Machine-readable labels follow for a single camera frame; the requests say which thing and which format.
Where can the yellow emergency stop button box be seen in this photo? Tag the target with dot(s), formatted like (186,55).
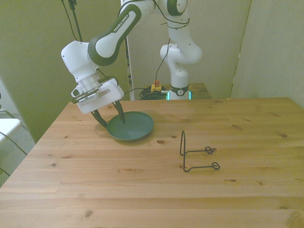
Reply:
(155,87)

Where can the large pale room divider panel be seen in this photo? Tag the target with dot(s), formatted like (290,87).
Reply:
(35,71)

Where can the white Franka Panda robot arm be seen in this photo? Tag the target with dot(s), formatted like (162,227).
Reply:
(111,45)

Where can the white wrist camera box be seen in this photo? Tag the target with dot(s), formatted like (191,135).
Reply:
(78,92)

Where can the dark green round plate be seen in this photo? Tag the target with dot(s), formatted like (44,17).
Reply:
(135,128)

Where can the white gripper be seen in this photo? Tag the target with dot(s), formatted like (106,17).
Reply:
(107,97)

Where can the white metal frame chair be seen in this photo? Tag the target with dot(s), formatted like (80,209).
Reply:
(7,124)

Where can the black camera stand pole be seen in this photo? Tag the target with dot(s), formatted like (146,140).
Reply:
(76,21)

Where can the narrow pale room divider panel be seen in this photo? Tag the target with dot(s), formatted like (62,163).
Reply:
(273,47)

